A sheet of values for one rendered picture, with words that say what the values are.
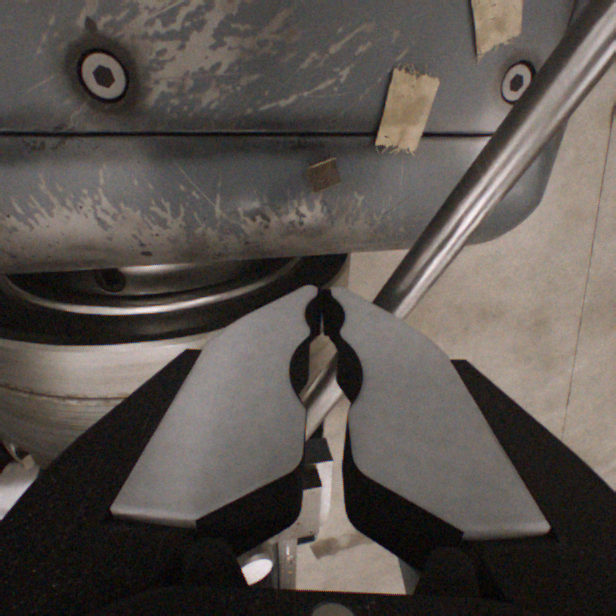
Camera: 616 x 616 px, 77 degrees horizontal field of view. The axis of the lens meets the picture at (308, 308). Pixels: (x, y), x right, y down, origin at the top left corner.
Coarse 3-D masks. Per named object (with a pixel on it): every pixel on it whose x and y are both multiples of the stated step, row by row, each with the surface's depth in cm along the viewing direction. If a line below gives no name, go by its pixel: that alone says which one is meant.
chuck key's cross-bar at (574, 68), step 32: (608, 0) 8; (576, 32) 8; (608, 32) 8; (544, 64) 9; (576, 64) 8; (608, 64) 8; (544, 96) 8; (576, 96) 8; (512, 128) 9; (544, 128) 9; (480, 160) 10; (512, 160) 9; (480, 192) 10; (448, 224) 10; (480, 224) 10; (416, 256) 11; (448, 256) 11; (384, 288) 12; (416, 288) 11; (320, 384) 14; (320, 416) 15
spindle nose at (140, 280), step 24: (168, 264) 23; (192, 264) 24; (216, 264) 25; (240, 264) 26; (264, 264) 28; (72, 288) 24; (96, 288) 24; (120, 288) 24; (144, 288) 24; (168, 288) 24; (192, 288) 25
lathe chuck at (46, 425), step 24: (312, 360) 28; (0, 384) 22; (0, 408) 24; (24, 408) 22; (48, 408) 22; (72, 408) 22; (96, 408) 22; (0, 432) 26; (24, 432) 24; (48, 432) 23; (72, 432) 23; (24, 456) 27; (48, 456) 24
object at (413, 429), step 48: (336, 288) 11; (336, 336) 11; (384, 336) 9; (384, 384) 8; (432, 384) 8; (384, 432) 7; (432, 432) 7; (480, 432) 7; (384, 480) 6; (432, 480) 6; (480, 480) 6; (384, 528) 6; (432, 528) 6; (480, 528) 5; (528, 528) 5
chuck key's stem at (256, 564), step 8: (264, 544) 18; (248, 552) 18; (256, 552) 18; (264, 552) 18; (240, 560) 18; (248, 560) 18; (256, 560) 18; (264, 560) 18; (272, 560) 18; (248, 568) 18; (256, 568) 18; (264, 568) 18; (248, 576) 18; (256, 576) 18; (248, 584) 18
